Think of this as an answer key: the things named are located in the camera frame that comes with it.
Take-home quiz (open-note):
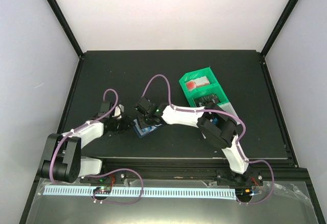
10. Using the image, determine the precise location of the left black frame post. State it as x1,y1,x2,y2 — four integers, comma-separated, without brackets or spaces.
34,0,84,59

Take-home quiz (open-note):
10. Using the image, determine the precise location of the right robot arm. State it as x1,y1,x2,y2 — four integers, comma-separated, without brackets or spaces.
135,97,251,186

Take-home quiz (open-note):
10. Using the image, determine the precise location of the right black frame post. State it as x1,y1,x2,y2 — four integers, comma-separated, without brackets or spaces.
260,0,312,56

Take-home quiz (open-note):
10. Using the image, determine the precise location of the red white card stack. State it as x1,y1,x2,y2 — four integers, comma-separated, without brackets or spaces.
185,76,210,92

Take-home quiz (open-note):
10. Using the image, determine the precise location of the blue card holder wallet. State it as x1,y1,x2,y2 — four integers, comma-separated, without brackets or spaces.
133,119,162,138

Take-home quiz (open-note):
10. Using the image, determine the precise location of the blue credit card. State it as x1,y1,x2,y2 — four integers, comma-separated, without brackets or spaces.
137,125,161,137

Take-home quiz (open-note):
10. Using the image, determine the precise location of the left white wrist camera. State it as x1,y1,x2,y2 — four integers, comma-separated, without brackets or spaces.
112,104,124,119

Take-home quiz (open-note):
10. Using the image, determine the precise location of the black VIP card stack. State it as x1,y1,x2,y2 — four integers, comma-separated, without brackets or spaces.
194,93,220,107

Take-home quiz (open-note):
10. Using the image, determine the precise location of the light blue slotted cable duct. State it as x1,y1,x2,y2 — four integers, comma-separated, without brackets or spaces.
43,185,237,200

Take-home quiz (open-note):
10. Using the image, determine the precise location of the black aluminium frame rail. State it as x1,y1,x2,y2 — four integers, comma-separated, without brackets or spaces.
76,157,307,184

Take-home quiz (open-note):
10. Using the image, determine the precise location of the white bin with blue cards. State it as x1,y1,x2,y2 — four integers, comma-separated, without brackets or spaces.
200,101,237,139

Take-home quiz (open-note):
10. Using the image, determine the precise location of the black frame post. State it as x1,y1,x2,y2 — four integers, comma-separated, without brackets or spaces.
260,0,312,56
34,0,84,59

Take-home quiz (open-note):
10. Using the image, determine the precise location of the blue card stack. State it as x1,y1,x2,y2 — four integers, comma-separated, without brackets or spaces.
211,117,220,126

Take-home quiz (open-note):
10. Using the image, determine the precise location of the green bin with red cards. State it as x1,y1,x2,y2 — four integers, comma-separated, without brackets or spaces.
179,67,220,99

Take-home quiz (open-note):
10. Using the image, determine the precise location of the green bin with black cards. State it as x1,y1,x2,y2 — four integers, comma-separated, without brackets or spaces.
186,84,229,107

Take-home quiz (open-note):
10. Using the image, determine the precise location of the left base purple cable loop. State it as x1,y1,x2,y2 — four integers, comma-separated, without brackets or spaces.
81,168,146,206

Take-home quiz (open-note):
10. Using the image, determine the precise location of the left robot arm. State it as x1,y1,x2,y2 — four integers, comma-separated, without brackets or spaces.
37,102,135,183

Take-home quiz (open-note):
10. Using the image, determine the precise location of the small electronics board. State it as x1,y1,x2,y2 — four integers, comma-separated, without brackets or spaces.
94,186,111,194

